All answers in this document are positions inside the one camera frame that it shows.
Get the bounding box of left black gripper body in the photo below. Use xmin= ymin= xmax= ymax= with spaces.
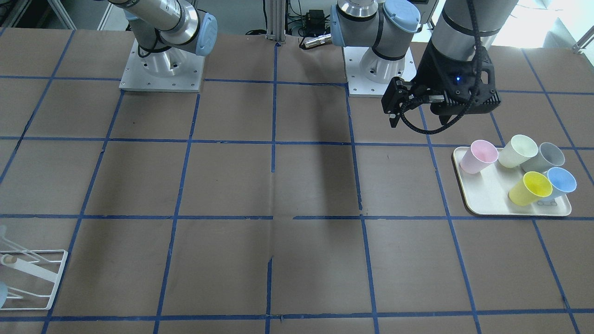
xmin=414 ymin=42 xmax=501 ymax=116

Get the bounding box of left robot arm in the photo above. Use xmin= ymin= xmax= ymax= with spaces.
xmin=329 ymin=0 xmax=517 ymax=124

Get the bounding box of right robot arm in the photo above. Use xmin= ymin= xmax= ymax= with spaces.
xmin=110 ymin=0 xmax=218 ymax=77

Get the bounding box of pink plastic cup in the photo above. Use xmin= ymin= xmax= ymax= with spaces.
xmin=460 ymin=140 xmax=499 ymax=174

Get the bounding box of white plastic cup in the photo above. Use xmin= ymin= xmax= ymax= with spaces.
xmin=498 ymin=135 xmax=539 ymax=168

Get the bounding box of grey plastic cup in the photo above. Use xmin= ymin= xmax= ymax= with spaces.
xmin=520 ymin=142 xmax=566 ymax=173

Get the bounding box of yellow plastic cup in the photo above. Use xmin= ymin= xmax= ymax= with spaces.
xmin=508 ymin=171 xmax=552 ymax=206

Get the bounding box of blue plastic cup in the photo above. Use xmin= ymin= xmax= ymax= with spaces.
xmin=542 ymin=167 xmax=577 ymax=201

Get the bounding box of cream plastic tray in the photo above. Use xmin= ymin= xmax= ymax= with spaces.
xmin=452 ymin=146 xmax=572 ymax=217

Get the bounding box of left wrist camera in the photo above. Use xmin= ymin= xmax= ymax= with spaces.
xmin=381 ymin=77 xmax=412 ymax=128

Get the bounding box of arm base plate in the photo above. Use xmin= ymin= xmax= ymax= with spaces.
xmin=343 ymin=47 xmax=416 ymax=98
xmin=119 ymin=40 xmax=205 ymax=93

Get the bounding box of black braided cable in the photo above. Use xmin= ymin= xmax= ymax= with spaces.
xmin=394 ymin=0 xmax=485 ymax=135

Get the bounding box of aluminium frame post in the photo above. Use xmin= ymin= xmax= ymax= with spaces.
xmin=265 ymin=0 xmax=287 ymax=45

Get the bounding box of white wire cup rack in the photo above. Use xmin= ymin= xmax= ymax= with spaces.
xmin=0 ymin=225 xmax=69 ymax=312

